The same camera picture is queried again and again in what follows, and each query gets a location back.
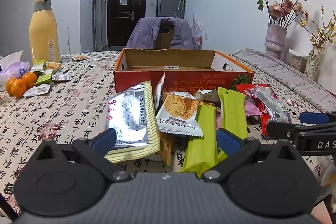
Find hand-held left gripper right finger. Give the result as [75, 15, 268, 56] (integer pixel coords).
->
[201, 128, 298, 183]

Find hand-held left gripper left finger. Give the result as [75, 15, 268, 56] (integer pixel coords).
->
[37, 128, 132, 183]

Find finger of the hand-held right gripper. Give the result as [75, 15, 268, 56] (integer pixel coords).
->
[300, 112, 336, 125]
[266, 121, 302, 141]

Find red silver snack packet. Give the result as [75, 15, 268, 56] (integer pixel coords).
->
[245, 86, 292, 135]

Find long green snack packet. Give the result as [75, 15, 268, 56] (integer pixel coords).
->
[181, 105, 219, 173]
[217, 87, 248, 161]

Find large silver snack packet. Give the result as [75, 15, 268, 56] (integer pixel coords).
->
[105, 81, 160, 164]

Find cracker snack packet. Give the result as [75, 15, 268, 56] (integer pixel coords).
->
[156, 91, 204, 137]
[157, 132, 172, 165]
[194, 89, 221, 104]

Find red cardboard box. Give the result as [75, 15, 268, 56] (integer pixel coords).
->
[113, 48, 255, 93]

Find white red snack packet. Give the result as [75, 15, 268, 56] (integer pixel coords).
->
[154, 72, 166, 111]

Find grey quilted cover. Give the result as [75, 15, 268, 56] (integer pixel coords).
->
[230, 48, 336, 114]

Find floral patterned vase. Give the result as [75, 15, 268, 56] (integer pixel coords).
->
[304, 47, 321, 81]

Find glass jar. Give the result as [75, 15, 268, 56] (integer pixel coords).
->
[286, 49, 309, 73]

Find small white snack packet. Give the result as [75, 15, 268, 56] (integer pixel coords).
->
[51, 71, 71, 82]
[23, 84, 51, 97]

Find yellow flower branches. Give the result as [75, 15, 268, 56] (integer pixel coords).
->
[299, 6, 336, 50]

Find pink ribbed vase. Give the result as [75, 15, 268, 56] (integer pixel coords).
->
[265, 23, 288, 59]

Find small cracker packet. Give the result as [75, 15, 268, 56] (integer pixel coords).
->
[45, 61, 61, 71]

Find purple jacket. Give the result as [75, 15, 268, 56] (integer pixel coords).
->
[127, 17, 198, 50]

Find purple tissue pack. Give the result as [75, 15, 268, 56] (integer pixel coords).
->
[0, 51, 30, 92]

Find brown chair back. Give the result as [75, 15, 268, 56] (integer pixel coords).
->
[155, 22, 175, 48]

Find dark entrance door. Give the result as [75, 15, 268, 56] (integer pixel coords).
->
[108, 0, 147, 47]

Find yellow thermos bottle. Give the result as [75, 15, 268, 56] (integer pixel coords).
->
[29, 0, 61, 64]

